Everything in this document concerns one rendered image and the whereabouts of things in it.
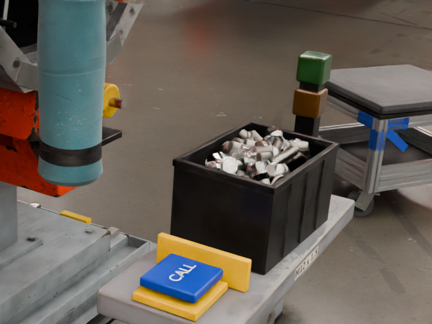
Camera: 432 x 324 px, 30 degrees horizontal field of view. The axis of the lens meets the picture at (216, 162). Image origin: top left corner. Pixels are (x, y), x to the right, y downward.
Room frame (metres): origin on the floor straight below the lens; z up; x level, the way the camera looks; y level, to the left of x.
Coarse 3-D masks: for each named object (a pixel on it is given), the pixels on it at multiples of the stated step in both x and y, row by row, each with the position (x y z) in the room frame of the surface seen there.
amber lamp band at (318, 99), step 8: (296, 96) 1.11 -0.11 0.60; (304, 96) 1.11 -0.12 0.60; (312, 96) 1.10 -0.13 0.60; (320, 96) 1.10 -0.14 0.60; (296, 104) 1.11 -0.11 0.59; (304, 104) 1.11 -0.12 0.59; (312, 104) 1.10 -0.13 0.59; (320, 104) 1.11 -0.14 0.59; (296, 112) 1.11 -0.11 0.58; (304, 112) 1.11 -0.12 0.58; (312, 112) 1.10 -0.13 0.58; (320, 112) 1.11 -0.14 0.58
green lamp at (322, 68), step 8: (304, 56) 1.11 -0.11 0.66; (312, 56) 1.11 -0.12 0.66; (320, 56) 1.11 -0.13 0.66; (328, 56) 1.12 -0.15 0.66; (304, 64) 1.11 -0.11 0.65; (312, 64) 1.10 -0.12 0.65; (320, 64) 1.10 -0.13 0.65; (328, 64) 1.12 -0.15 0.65; (296, 72) 1.12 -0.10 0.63; (304, 72) 1.11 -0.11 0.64; (312, 72) 1.10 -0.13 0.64; (320, 72) 1.10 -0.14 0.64; (328, 72) 1.12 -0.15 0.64; (304, 80) 1.11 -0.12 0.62; (312, 80) 1.10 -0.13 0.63; (320, 80) 1.10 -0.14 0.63
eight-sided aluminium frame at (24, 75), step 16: (112, 0) 1.35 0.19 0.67; (112, 16) 1.30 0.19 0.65; (128, 16) 1.32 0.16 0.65; (0, 32) 1.04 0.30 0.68; (112, 32) 1.28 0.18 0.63; (128, 32) 1.32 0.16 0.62; (0, 48) 1.04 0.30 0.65; (16, 48) 1.06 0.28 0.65; (32, 48) 1.18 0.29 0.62; (112, 48) 1.27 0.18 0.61; (0, 64) 1.03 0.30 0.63; (16, 64) 1.07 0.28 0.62; (32, 64) 1.09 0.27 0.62; (0, 80) 1.07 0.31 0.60; (16, 80) 1.06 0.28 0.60; (32, 80) 1.09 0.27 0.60
